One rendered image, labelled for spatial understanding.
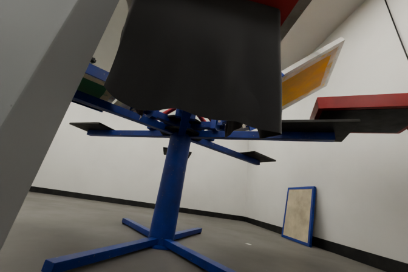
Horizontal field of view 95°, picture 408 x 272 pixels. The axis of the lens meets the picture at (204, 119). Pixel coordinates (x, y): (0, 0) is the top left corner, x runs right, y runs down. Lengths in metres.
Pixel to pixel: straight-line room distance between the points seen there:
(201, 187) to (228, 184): 0.72
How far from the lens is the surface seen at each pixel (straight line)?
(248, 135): 1.59
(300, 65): 1.58
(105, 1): 0.19
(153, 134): 1.95
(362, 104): 1.53
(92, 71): 1.33
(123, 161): 5.19
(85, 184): 5.36
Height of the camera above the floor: 0.36
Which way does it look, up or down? 23 degrees up
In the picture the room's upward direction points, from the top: 9 degrees clockwise
